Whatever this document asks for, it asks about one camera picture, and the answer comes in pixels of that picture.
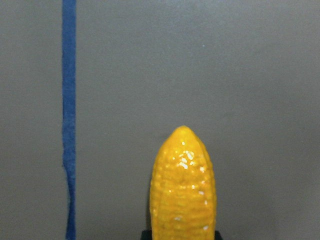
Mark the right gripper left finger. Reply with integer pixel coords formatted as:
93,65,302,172
140,230,153,240

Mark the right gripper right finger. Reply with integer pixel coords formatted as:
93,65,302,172
214,230,223,240

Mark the yellow toy corn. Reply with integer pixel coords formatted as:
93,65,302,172
149,125,217,240

